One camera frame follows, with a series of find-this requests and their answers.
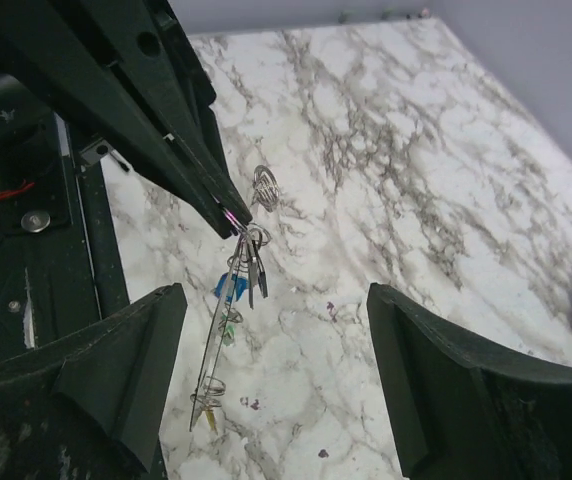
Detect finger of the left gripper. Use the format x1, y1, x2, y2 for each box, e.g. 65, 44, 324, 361
0, 1, 241, 237
52, 1, 252, 223

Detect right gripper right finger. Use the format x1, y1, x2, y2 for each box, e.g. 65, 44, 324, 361
367, 283, 572, 479

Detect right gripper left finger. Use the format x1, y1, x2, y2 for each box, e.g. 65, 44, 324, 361
0, 284, 187, 479

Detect key with green tag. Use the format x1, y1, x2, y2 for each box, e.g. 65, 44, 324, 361
219, 309, 244, 346

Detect large metal keyring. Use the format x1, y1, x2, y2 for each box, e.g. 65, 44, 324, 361
188, 163, 282, 434

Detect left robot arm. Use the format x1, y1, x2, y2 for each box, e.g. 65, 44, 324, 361
0, 1, 252, 237

